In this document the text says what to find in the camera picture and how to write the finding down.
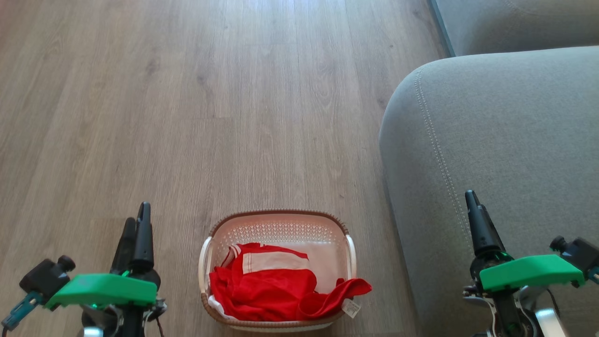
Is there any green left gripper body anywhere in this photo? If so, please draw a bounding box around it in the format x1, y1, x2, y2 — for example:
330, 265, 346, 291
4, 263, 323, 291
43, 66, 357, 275
45, 273, 167, 337

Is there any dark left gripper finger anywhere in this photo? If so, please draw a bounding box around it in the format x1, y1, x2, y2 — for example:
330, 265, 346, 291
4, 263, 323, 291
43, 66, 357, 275
129, 202, 155, 275
110, 217, 137, 275

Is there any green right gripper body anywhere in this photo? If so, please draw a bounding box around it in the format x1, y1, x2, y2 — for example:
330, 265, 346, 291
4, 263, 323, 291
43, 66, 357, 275
462, 249, 586, 337

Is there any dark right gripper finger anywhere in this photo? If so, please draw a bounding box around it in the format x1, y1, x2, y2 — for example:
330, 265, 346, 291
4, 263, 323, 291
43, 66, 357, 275
465, 190, 507, 258

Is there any plain red garment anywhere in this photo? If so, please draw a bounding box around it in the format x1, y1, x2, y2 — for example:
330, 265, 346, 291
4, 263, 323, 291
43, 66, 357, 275
209, 267, 373, 322

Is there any large sofa seat cushion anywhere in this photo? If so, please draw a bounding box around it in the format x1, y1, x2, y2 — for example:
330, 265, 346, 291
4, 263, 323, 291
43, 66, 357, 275
379, 45, 599, 337
430, 0, 599, 58

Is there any white laundry basket brown rim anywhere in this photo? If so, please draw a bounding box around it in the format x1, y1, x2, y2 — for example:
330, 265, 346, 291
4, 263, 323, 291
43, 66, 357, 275
197, 209, 358, 333

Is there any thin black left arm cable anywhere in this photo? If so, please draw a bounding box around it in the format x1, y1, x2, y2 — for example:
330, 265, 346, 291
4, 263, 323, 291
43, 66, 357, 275
144, 307, 165, 337

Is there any teal left camera connector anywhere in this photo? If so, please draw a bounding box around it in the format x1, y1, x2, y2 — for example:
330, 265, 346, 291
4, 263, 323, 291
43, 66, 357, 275
1, 291, 44, 331

